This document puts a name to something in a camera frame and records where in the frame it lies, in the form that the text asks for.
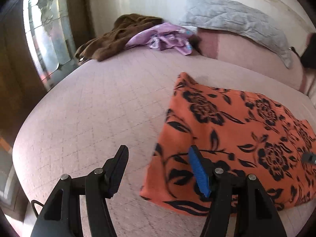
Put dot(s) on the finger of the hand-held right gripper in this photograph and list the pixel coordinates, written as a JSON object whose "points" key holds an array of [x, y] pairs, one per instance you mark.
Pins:
{"points": [[309, 158]]}

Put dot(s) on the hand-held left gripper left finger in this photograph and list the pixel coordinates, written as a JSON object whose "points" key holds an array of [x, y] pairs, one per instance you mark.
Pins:
{"points": [[116, 175]]}

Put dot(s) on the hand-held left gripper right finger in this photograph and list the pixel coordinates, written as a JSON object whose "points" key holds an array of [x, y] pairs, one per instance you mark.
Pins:
{"points": [[201, 172]]}

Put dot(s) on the orange black floral blouse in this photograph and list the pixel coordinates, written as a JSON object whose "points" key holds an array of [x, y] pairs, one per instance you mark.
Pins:
{"points": [[237, 138]]}

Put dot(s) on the black garment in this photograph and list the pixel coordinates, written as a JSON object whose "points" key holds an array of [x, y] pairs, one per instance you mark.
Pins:
{"points": [[309, 51]]}

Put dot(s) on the small black object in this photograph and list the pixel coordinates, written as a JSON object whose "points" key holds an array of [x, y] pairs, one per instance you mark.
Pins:
{"points": [[292, 48]]}

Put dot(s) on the pink brown bolster pillow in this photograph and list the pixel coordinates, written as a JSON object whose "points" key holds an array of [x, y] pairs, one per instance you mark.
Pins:
{"points": [[246, 54]]}

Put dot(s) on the brown fuzzy cloth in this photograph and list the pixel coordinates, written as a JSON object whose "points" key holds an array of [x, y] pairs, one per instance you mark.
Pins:
{"points": [[116, 37]]}

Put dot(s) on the purple floral cloth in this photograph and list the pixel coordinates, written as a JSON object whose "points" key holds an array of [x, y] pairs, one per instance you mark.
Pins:
{"points": [[163, 38]]}

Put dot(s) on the grey quilted pillow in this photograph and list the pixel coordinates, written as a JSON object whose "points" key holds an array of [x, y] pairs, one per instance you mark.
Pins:
{"points": [[234, 22]]}

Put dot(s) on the wooden door with patterned glass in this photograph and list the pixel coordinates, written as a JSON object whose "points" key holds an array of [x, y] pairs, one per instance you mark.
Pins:
{"points": [[47, 29]]}

